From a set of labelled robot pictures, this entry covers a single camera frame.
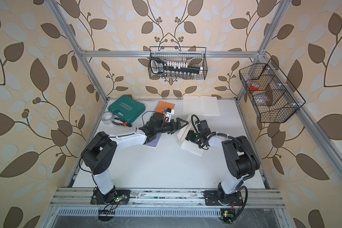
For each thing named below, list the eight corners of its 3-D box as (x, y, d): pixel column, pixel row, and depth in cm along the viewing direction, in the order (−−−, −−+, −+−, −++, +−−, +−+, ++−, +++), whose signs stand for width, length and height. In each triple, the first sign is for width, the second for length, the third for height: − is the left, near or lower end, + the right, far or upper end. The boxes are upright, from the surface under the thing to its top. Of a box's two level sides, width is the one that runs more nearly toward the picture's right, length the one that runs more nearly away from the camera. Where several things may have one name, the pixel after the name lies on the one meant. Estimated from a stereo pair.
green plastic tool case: (108, 111, 115) (106, 107, 111) (125, 97, 125) (124, 93, 121) (130, 125, 106) (128, 121, 102) (147, 108, 117) (146, 104, 113)
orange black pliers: (113, 123, 109) (111, 121, 107) (116, 119, 112) (115, 117, 110) (129, 129, 105) (128, 127, 103) (132, 125, 108) (132, 123, 106)
